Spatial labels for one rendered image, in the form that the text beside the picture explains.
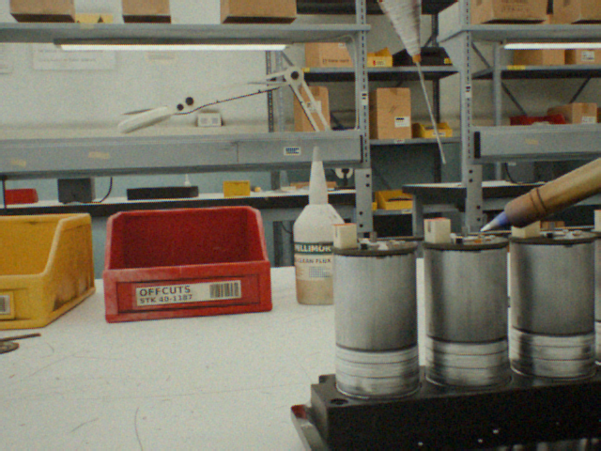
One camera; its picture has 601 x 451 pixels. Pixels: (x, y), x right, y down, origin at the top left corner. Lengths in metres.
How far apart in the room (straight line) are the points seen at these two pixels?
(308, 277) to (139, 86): 4.18
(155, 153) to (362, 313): 2.24
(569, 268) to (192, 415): 0.13
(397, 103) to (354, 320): 4.20
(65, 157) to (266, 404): 2.21
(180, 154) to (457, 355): 2.24
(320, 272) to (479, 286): 0.24
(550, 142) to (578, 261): 2.61
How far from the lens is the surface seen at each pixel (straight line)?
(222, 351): 0.33
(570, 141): 2.86
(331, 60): 4.21
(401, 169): 4.80
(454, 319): 0.20
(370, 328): 0.19
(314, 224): 0.42
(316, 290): 0.43
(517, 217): 0.19
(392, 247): 0.19
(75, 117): 4.59
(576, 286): 0.21
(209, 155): 2.41
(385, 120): 4.35
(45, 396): 0.29
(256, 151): 2.43
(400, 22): 0.18
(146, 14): 2.52
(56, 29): 2.52
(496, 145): 2.70
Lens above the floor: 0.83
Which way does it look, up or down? 5 degrees down
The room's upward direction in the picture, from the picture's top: 2 degrees counter-clockwise
